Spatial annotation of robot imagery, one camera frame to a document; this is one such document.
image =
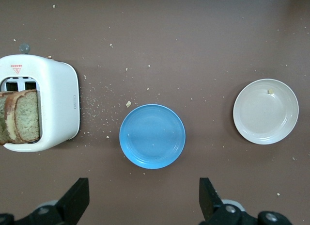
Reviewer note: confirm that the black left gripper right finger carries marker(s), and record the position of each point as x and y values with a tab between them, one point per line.
208	200

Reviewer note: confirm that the bread crumb chunk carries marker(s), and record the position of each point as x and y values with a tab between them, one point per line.
128	104
270	91

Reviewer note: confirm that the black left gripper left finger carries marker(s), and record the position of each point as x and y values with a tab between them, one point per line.
72	200

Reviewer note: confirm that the white toaster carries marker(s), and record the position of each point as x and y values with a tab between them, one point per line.
58	101

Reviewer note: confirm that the brown bread slice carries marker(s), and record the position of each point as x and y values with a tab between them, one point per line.
6	123
27	116

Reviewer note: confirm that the blue plate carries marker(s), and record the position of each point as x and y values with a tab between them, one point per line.
152	136

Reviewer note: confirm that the beige plate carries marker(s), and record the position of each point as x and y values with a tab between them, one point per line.
265	113

